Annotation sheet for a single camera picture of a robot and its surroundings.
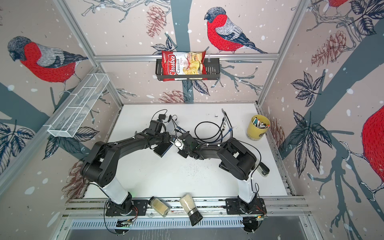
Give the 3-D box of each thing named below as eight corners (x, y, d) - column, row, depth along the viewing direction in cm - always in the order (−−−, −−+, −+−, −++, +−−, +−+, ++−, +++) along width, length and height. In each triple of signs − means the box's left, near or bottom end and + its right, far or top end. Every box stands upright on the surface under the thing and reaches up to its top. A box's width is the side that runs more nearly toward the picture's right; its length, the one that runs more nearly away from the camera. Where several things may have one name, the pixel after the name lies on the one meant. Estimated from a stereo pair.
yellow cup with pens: (246, 142, 100) (253, 129, 89) (243, 128, 108) (248, 114, 96) (264, 142, 100) (272, 129, 89) (259, 128, 108) (266, 114, 96)
